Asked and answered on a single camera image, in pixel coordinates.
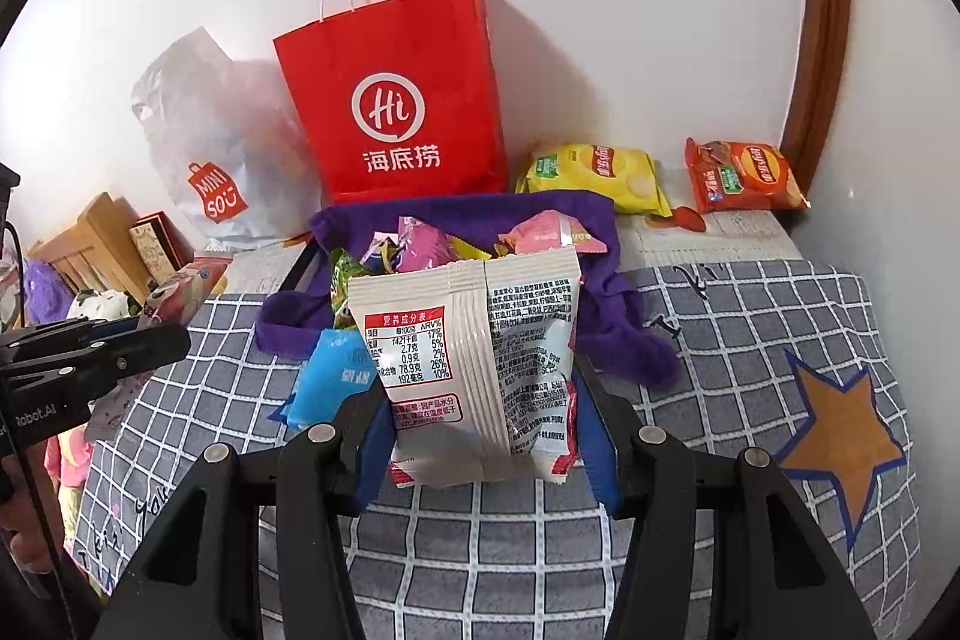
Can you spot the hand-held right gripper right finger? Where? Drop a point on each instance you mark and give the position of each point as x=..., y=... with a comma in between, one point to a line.
x=596, y=452

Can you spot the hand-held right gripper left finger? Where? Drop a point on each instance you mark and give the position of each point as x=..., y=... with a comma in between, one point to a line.
x=375, y=452

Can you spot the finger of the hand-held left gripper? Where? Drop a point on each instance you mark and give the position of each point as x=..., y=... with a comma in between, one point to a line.
x=150, y=344
x=116, y=331

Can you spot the purple fabric bag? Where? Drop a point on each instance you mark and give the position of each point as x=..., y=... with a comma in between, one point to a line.
x=630, y=325

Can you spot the white packet with red label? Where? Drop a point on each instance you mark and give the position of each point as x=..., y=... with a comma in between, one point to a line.
x=465, y=347

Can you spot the pink peach snack packet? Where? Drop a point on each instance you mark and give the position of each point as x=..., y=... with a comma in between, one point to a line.
x=547, y=233

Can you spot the person's left hand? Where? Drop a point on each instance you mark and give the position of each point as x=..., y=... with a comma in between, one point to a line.
x=19, y=535

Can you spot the white polka dot cloth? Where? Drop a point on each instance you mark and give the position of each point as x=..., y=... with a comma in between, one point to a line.
x=105, y=304

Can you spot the colourful patterned pouch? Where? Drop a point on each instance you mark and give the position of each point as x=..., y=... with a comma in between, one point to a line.
x=187, y=287

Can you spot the purple plush toy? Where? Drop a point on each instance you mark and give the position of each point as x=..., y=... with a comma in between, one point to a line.
x=46, y=291

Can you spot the blue tissue pack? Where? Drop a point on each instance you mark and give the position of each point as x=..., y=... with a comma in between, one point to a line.
x=334, y=377

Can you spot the brown patterned box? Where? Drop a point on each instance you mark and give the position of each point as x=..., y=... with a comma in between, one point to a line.
x=161, y=246

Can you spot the green snack packet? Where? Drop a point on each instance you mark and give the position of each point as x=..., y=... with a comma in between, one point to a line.
x=343, y=287

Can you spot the white plastic shopping bag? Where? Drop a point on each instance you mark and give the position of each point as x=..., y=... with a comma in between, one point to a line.
x=217, y=175

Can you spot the grey checked blanket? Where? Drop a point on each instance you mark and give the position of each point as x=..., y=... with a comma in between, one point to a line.
x=750, y=310

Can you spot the magenta snack packet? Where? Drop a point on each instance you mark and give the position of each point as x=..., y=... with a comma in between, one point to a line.
x=420, y=242

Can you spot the yellow snack packet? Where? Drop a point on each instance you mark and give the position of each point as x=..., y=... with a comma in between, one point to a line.
x=469, y=248

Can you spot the white printed paper sheet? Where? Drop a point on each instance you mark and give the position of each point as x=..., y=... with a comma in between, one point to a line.
x=750, y=235

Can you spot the yellow chips bag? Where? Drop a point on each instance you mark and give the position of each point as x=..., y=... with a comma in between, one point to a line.
x=592, y=175

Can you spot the orange chips bag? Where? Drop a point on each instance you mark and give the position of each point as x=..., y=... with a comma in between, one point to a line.
x=742, y=175

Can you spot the red paper bag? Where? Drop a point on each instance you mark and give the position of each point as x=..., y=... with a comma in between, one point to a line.
x=390, y=85

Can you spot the brown wooden door frame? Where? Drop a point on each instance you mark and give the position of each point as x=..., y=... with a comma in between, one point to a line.
x=817, y=10

